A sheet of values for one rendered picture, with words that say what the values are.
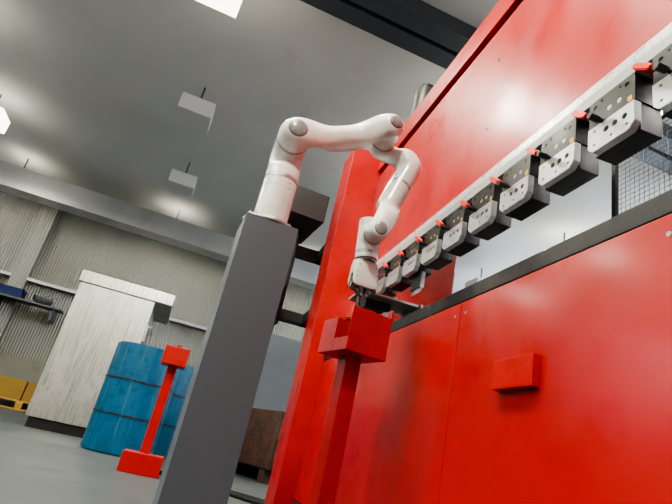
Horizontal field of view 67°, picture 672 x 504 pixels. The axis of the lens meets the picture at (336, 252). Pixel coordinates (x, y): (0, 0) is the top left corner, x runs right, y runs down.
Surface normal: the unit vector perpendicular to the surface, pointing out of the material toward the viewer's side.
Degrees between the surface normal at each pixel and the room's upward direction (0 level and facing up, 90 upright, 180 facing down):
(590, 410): 90
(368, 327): 90
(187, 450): 90
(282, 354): 80
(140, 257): 90
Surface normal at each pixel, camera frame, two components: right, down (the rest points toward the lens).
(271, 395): 0.38, -0.44
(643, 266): -0.93, -0.29
